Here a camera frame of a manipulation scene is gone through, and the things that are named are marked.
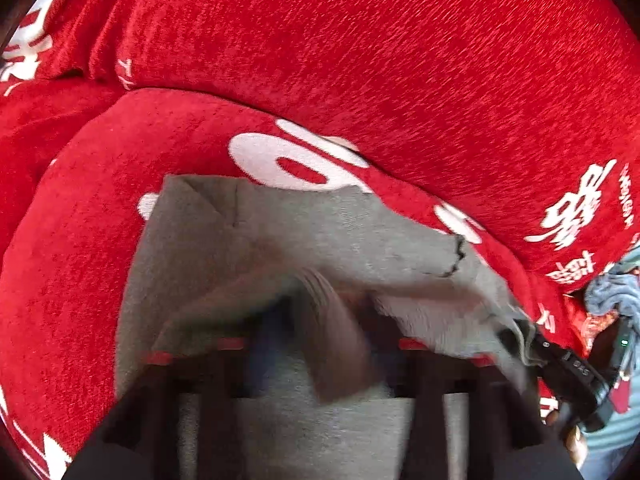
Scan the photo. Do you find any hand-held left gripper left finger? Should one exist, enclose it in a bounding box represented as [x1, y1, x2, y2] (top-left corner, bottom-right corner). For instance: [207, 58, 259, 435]
[65, 305, 301, 480]

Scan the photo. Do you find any red printed sofa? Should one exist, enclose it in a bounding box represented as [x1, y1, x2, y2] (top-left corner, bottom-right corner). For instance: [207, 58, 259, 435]
[0, 0, 640, 480]

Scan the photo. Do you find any grey knit sweater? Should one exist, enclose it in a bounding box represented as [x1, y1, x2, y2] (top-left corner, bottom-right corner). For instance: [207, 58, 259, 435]
[114, 174, 538, 480]

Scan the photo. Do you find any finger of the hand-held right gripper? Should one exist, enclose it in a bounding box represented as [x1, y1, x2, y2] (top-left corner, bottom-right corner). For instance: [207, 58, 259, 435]
[500, 324, 547, 363]

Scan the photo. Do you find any red patterned cloth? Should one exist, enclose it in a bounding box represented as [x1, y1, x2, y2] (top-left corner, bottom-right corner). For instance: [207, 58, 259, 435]
[564, 294, 621, 356]

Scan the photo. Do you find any blue grey cloth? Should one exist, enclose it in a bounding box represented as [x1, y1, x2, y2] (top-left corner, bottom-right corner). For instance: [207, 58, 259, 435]
[582, 260, 640, 331]

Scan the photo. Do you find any person's right hand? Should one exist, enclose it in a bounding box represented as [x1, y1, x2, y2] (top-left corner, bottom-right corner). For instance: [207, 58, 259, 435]
[542, 407, 591, 467]

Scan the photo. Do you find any person's light blue shirt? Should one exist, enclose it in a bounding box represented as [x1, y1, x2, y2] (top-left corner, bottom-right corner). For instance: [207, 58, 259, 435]
[580, 400, 640, 480]

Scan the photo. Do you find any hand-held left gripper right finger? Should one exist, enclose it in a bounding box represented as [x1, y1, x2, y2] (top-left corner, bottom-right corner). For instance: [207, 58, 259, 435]
[367, 302, 581, 480]

